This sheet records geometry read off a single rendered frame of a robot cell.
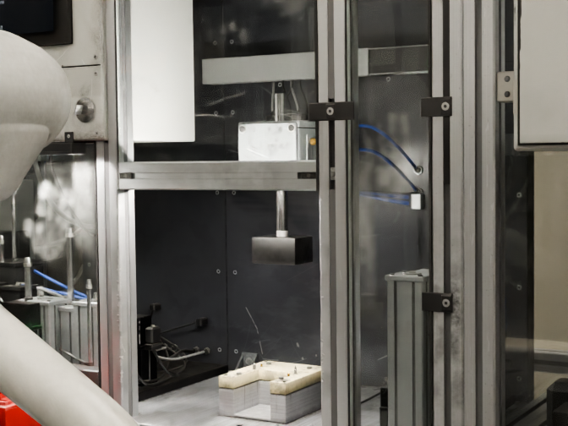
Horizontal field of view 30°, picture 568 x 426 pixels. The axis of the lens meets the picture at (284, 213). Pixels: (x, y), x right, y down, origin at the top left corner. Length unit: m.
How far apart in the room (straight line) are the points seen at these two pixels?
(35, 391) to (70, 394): 0.03
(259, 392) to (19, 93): 0.86
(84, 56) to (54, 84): 0.58
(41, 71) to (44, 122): 0.06
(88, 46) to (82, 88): 0.07
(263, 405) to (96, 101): 0.59
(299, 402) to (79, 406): 0.89
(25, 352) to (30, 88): 0.33
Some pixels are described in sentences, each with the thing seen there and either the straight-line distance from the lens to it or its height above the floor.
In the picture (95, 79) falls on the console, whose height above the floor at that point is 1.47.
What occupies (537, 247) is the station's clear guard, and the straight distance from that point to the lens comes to 1.44.
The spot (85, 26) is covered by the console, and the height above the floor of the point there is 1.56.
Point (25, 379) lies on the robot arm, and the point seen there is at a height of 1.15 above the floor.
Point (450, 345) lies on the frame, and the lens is 1.48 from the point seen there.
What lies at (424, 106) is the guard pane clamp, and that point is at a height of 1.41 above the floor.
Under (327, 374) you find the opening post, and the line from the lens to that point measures 1.56.
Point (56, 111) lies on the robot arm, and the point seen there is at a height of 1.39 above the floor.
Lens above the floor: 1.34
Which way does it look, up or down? 3 degrees down
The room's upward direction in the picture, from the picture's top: 1 degrees counter-clockwise
